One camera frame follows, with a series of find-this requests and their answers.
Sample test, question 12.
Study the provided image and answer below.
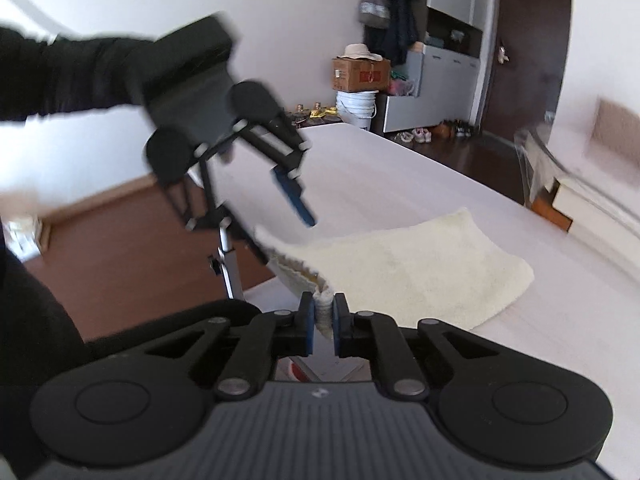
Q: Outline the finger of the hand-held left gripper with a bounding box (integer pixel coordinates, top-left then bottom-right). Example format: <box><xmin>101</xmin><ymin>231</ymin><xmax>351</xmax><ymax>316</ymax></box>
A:
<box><xmin>160</xmin><ymin>142</ymin><xmax>274</xmax><ymax>267</ymax></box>
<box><xmin>232</xmin><ymin>110</ymin><xmax>317</xmax><ymax>228</ymax></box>

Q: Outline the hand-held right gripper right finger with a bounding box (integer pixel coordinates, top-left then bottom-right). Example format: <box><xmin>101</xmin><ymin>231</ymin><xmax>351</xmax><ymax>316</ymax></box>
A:
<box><xmin>331</xmin><ymin>292</ymin><xmax>493</xmax><ymax>401</ymax></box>

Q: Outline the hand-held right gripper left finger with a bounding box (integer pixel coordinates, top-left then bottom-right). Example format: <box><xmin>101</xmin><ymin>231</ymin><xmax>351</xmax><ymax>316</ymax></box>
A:
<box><xmin>145</xmin><ymin>291</ymin><xmax>317</xmax><ymax>401</ymax></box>

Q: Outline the cream towel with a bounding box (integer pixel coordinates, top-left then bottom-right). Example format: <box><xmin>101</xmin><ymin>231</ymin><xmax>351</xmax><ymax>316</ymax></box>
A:
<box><xmin>252</xmin><ymin>207</ymin><xmax>535</xmax><ymax>341</ymax></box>

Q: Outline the person's left forearm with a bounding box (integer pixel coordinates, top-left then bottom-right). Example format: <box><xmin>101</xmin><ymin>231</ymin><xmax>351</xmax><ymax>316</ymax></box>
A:
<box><xmin>0</xmin><ymin>27</ymin><xmax>161</xmax><ymax>123</ymax></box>

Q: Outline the metal stand pole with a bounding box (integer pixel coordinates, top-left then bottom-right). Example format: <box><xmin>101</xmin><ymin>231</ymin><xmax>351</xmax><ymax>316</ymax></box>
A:
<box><xmin>209</xmin><ymin>225</ymin><xmax>246</xmax><ymax>303</ymax></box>

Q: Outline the red white object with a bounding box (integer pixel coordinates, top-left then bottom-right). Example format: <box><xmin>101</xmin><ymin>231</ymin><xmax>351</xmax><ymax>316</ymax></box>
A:
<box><xmin>277</xmin><ymin>356</ymin><xmax>372</xmax><ymax>383</ymax></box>

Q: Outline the pile of snack packets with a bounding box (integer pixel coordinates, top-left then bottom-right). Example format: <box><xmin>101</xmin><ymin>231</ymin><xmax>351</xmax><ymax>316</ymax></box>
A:
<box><xmin>285</xmin><ymin>102</ymin><xmax>344</xmax><ymax>126</ymax></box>

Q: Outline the white plastic bucket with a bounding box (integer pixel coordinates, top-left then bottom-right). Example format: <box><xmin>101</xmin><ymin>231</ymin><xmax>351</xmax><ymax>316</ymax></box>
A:
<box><xmin>336</xmin><ymin>90</ymin><xmax>379</xmax><ymax>131</ymax></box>

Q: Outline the brown cardboard box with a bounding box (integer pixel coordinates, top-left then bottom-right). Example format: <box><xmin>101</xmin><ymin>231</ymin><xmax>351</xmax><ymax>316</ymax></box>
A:
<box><xmin>332</xmin><ymin>57</ymin><xmax>392</xmax><ymax>94</ymax></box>

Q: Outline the row of shoes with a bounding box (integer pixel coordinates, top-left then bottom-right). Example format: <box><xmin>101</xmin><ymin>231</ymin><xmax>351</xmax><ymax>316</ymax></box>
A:
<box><xmin>392</xmin><ymin>119</ymin><xmax>473</xmax><ymax>145</ymax></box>

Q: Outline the pile of colourful cloths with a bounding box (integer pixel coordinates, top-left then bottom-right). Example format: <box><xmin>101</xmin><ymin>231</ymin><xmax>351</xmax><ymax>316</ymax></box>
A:
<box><xmin>387</xmin><ymin>72</ymin><xmax>417</xmax><ymax>97</ymax></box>

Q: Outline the beige sun hat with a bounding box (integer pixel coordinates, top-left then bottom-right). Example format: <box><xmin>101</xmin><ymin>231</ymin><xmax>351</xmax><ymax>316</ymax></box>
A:
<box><xmin>336</xmin><ymin>42</ymin><xmax>384</xmax><ymax>62</ymax></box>

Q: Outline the white cabinet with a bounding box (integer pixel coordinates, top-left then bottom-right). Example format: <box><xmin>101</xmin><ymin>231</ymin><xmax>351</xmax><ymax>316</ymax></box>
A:
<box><xmin>385</xmin><ymin>0</ymin><xmax>493</xmax><ymax>136</ymax></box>

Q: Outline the grey hanging bag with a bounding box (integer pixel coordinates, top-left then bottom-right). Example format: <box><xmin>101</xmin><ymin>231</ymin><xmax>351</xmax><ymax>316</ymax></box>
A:
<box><xmin>358</xmin><ymin>0</ymin><xmax>392</xmax><ymax>30</ymax></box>

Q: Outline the dark hanging jacket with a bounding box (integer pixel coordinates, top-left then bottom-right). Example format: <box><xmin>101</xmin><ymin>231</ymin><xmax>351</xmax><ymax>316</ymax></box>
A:
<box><xmin>385</xmin><ymin>0</ymin><xmax>421</xmax><ymax>66</ymax></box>

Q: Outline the white open carton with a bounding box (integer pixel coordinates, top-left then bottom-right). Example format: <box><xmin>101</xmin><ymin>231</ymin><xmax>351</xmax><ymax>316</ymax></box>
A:
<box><xmin>0</xmin><ymin>214</ymin><xmax>52</xmax><ymax>262</ymax></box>

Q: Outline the person's dark clothing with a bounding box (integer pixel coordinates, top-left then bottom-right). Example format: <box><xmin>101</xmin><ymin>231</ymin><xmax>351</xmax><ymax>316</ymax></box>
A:
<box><xmin>0</xmin><ymin>245</ymin><xmax>263</xmax><ymax>480</ymax></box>

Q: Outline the brown door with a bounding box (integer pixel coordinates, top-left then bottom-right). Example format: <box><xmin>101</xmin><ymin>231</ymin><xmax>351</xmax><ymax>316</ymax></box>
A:
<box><xmin>480</xmin><ymin>0</ymin><xmax>573</xmax><ymax>143</ymax></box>

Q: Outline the cream sofa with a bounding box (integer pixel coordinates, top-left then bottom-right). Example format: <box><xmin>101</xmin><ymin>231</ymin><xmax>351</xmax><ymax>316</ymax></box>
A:
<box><xmin>515</xmin><ymin>95</ymin><xmax>640</xmax><ymax>281</ymax></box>

